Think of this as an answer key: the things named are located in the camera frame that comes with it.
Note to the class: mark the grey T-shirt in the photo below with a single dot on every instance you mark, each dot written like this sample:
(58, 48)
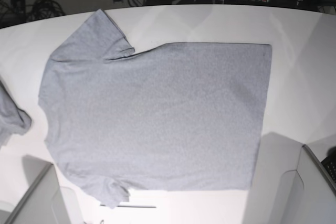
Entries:
(184, 116)

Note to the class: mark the right white bin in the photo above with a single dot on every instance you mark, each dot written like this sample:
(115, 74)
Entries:
(290, 186)

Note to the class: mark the white bin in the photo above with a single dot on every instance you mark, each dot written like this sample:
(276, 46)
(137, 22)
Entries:
(290, 186)
(44, 201)

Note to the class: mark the grey cloth pile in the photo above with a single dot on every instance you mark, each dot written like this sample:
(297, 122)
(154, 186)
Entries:
(13, 119)

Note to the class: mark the left white bin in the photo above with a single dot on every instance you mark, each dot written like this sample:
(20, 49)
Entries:
(44, 201)

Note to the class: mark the black keyboard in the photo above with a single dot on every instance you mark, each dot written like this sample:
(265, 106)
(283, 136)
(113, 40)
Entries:
(329, 164)

